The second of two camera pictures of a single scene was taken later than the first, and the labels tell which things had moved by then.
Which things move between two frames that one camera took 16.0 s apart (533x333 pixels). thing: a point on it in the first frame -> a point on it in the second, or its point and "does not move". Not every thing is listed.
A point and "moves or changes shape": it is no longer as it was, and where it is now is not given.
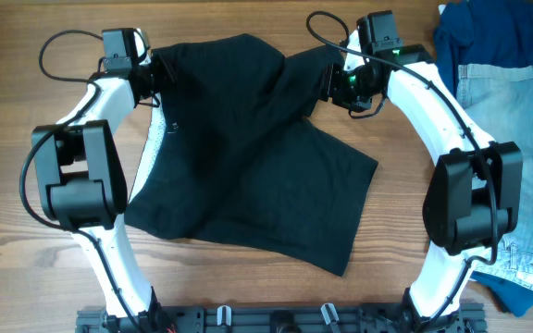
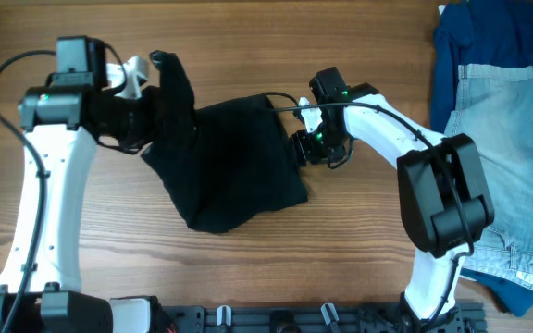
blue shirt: (509, 31) does not move
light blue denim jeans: (509, 102) does not move
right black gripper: (332, 82) -> (301, 147)
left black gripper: (152, 92) -> (151, 99)
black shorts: (233, 154) moves or changes shape
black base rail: (278, 319) does not move
